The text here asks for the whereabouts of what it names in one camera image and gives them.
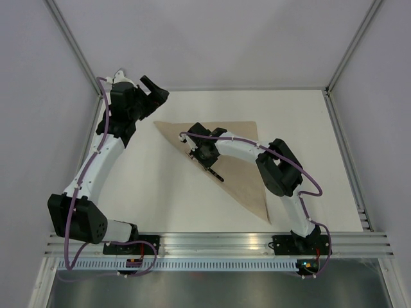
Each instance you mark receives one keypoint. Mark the aluminium rail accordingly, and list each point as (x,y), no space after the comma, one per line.
(255,245)
(348,163)

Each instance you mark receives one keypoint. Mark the beige cloth napkin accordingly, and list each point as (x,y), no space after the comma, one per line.
(242,180)

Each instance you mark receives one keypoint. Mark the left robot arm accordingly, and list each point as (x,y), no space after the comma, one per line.
(75,213)

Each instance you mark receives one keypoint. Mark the aluminium frame post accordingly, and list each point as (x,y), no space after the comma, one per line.
(66,32)
(359,35)

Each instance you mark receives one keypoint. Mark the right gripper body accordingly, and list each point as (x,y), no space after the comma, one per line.
(207,160)

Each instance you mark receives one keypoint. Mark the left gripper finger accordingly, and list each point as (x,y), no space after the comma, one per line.
(158,97)
(153,89)

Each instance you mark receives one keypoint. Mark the black-handled fork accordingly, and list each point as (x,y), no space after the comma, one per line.
(208,170)

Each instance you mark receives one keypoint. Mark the white slotted cable duct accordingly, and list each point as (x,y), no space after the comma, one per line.
(164,264)

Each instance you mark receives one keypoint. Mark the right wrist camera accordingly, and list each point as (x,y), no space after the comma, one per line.
(186,139)

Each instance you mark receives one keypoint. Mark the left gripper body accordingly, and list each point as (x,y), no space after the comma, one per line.
(142,106)

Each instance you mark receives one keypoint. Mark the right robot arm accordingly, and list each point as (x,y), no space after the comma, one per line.
(279,169)

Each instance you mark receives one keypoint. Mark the aluminium front rail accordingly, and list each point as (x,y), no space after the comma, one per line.
(255,245)

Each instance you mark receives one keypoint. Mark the right side aluminium rail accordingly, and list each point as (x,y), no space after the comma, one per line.
(348,163)

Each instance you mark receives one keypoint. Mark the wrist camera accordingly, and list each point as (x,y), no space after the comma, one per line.
(186,139)
(119,76)

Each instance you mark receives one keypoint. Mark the left aluminium frame post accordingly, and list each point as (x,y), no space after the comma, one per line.
(66,32)

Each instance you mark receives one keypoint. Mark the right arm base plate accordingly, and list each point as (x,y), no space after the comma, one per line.
(286,245)

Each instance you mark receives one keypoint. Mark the right aluminium frame post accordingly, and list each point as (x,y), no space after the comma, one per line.
(359,35)

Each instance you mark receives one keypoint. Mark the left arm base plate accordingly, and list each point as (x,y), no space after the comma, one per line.
(146,244)

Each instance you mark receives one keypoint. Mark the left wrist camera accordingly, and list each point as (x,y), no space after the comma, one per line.
(119,76)

